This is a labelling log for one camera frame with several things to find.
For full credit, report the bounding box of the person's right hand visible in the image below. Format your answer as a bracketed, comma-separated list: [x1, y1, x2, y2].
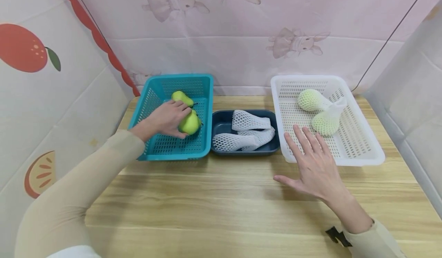
[273, 125, 347, 205]

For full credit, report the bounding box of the person's left hand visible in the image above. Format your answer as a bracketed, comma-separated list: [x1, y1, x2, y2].
[147, 100, 193, 140]

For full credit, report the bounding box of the pear in white foam net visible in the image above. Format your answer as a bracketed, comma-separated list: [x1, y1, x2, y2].
[311, 96, 348, 137]
[297, 89, 333, 112]

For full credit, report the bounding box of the person's right forearm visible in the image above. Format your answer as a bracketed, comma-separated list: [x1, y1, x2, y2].
[325, 188, 408, 258]

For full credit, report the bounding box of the white foam fruit net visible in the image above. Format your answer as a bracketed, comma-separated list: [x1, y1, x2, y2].
[231, 110, 272, 131]
[212, 133, 259, 152]
[237, 126, 276, 151]

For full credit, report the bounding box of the person's left forearm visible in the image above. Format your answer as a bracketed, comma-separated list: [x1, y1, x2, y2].
[14, 119, 158, 258]

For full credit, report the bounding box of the teal plastic basket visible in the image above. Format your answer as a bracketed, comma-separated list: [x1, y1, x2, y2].
[128, 73, 214, 161]

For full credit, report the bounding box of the dark blue tray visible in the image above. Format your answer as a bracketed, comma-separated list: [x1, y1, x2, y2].
[210, 110, 280, 157]

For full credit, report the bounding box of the green pear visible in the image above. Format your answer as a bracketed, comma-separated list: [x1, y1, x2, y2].
[178, 109, 203, 136]
[171, 90, 198, 108]

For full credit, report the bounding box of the white plastic basket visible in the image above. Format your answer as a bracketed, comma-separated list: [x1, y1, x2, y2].
[270, 75, 386, 167]

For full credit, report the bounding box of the black wrist band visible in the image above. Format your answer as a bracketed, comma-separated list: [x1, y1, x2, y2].
[325, 226, 353, 248]

